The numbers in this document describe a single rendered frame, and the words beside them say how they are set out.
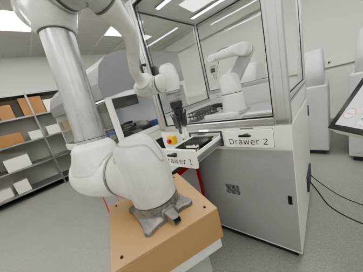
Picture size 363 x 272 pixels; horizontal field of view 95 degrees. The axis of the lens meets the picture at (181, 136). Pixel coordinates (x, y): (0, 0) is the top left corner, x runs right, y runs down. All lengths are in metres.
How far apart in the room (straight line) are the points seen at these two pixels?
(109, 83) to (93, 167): 1.20
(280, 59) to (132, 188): 0.87
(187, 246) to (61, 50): 0.72
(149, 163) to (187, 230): 0.22
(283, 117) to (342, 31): 3.23
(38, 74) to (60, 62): 4.43
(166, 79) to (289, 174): 0.88
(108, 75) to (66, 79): 1.09
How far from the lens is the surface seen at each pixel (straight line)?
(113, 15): 0.73
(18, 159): 4.50
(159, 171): 0.52
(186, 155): 0.95
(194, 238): 0.59
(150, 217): 0.58
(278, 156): 1.12
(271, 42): 1.01
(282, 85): 1.00
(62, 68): 0.68
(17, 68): 5.13
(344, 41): 4.15
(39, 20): 0.74
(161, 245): 0.55
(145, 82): 1.01
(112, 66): 1.80
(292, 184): 1.19
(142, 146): 0.50
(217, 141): 1.15
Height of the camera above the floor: 1.23
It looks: 14 degrees down
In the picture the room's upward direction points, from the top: 14 degrees counter-clockwise
